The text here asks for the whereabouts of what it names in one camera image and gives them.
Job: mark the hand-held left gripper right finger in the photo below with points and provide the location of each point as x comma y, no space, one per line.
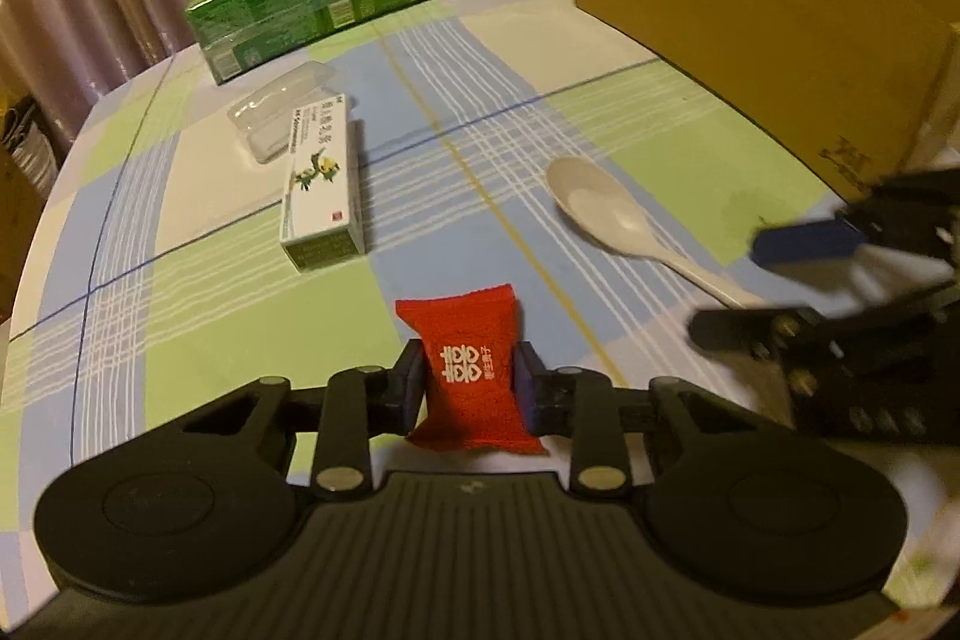
529,386

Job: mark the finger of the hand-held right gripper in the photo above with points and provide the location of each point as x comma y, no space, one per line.
742,329
802,241

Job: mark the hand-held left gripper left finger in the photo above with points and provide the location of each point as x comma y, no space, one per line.
411,386

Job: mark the small red packet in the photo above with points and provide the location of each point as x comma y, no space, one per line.
469,385

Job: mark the white plastic spoon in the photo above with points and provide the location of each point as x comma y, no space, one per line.
600,205

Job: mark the brown cardboard box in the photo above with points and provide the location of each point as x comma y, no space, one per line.
750,10

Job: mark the clear plastic container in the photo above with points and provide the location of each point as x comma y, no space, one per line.
270,115

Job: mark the checkered tablecloth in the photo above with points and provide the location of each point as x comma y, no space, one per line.
225,310

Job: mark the long white plant-print box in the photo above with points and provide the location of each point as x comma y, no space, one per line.
319,175

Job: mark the brown storage carton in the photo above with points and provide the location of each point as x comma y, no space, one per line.
19,235

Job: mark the white bucket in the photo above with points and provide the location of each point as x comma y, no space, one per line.
30,134

